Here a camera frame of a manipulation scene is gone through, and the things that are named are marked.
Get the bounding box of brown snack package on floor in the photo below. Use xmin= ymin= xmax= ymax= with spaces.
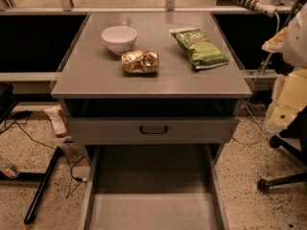
xmin=44 ymin=105 xmax=68 ymax=138

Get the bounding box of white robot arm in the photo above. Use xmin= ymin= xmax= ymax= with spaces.
xmin=262 ymin=5 xmax=307 ymax=133

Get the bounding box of black floor cable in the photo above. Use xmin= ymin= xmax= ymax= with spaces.
xmin=0 ymin=112 xmax=88 ymax=199

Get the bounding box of white ceramic bowl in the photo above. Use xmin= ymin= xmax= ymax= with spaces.
xmin=102 ymin=26 xmax=138 ymax=55

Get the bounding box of black office chair base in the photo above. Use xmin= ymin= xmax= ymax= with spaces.
xmin=257 ymin=108 xmax=307 ymax=194

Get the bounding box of plastic bottle on floor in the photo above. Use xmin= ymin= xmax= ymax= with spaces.
xmin=0 ymin=157 xmax=19 ymax=178

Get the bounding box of black stand leg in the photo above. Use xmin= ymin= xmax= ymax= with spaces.
xmin=24 ymin=147 xmax=62 ymax=224

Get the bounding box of upper drawer with black handle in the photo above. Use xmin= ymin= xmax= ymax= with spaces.
xmin=67 ymin=116 xmax=239 ymax=145

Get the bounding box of grey drawer cabinet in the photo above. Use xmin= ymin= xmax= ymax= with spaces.
xmin=51 ymin=11 xmax=253 ymax=230

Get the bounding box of green chip bag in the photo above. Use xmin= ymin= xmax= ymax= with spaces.
xmin=169 ymin=28 xmax=229 ymax=70

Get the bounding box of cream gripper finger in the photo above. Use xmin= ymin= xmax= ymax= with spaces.
xmin=264 ymin=69 xmax=307 ymax=133
xmin=262 ymin=29 xmax=286 ymax=54

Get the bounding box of white power strip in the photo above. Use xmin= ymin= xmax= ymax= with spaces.
xmin=231 ymin=0 xmax=277 ymax=17

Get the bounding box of crushed orange can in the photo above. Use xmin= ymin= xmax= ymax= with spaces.
xmin=122 ymin=51 xmax=159 ymax=74

